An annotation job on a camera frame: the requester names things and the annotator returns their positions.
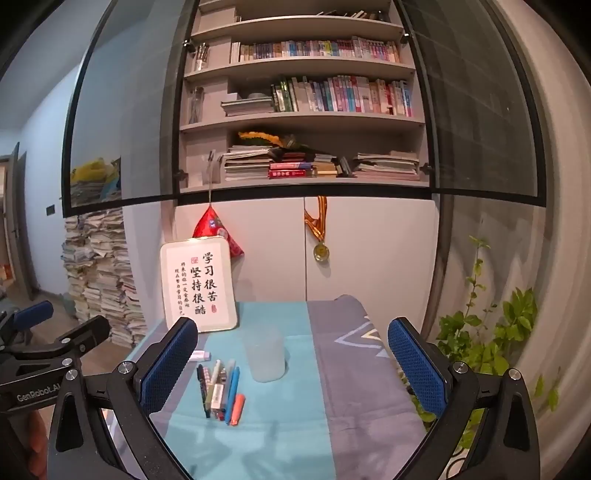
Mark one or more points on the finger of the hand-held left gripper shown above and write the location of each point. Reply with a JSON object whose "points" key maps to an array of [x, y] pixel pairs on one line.
{"points": [[87, 332], [32, 314]]}

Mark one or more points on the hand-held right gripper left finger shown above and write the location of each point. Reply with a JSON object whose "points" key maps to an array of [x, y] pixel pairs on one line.
{"points": [[171, 364]]}

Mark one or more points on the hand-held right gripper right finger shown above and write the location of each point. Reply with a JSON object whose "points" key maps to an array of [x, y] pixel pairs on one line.
{"points": [[415, 369]]}

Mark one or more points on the dark pen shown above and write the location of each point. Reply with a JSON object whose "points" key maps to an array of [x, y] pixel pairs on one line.
{"points": [[202, 385]]}

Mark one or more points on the blue pen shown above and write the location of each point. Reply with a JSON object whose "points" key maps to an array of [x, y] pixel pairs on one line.
{"points": [[233, 392]]}

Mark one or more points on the orange red pen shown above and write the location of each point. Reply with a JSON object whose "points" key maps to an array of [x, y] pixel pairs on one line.
{"points": [[238, 408]]}

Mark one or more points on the frosted plastic cup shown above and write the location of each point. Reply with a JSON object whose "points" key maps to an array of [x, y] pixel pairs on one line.
{"points": [[265, 360]]}

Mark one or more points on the person's left hand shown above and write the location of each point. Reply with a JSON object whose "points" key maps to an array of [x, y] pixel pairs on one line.
{"points": [[37, 438]]}

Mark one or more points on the tall stack of papers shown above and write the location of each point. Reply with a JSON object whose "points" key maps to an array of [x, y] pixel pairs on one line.
{"points": [[101, 277]]}

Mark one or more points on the green leafy plant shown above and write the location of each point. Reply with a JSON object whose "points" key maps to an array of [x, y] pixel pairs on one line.
{"points": [[489, 341]]}

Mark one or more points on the framed calligraphy board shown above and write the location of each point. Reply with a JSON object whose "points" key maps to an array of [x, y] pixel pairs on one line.
{"points": [[198, 286]]}

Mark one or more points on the grey room door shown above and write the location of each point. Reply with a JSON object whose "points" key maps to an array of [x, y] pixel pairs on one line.
{"points": [[18, 221]]}

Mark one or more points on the blue grey printed tablecloth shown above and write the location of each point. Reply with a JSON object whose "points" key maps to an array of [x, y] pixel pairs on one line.
{"points": [[286, 415]]}

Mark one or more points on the red hanging pouch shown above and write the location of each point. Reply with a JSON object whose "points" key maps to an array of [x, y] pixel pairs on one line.
{"points": [[214, 224]]}

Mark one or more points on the gold medal with striped ribbon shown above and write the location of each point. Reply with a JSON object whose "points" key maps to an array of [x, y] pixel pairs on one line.
{"points": [[321, 250]]}

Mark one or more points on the yellow plastic bag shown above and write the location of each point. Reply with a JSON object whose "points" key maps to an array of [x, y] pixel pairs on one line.
{"points": [[94, 173]]}

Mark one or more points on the stack of magazines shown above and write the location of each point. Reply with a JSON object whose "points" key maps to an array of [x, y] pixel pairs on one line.
{"points": [[385, 166], [247, 164]]}

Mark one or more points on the grey bookshelf cabinet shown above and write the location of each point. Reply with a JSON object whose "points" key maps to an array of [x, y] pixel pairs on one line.
{"points": [[323, 184]]}

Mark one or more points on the red books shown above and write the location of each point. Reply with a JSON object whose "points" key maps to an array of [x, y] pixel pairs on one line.
{"points": [[291, 171]]}

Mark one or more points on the dark glass cabinet door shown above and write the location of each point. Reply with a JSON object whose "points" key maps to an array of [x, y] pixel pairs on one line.
{"points": [[471, 101], [120, 92]]}

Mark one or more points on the yellow green garland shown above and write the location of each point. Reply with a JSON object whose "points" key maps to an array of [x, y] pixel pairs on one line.
{"points": [[263, 137]]}

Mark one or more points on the glass jar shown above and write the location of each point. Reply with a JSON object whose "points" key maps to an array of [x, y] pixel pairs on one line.
{"points": [[196, 106]]}

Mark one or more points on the grey book stack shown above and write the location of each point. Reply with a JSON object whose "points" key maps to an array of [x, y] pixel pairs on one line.
{"points": [[247, 106]]}

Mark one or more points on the row of books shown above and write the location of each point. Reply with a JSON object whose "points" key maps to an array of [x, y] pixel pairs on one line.
{"points": [[341, 94], [314, 50]]}

